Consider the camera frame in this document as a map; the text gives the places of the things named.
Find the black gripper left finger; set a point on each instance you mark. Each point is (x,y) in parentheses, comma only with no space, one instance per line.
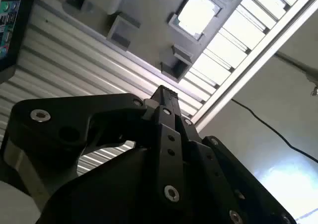
(62,114)

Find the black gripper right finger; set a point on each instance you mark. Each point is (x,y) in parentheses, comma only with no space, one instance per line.
(213,164)

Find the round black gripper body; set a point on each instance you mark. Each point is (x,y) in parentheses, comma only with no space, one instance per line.
(111,196)

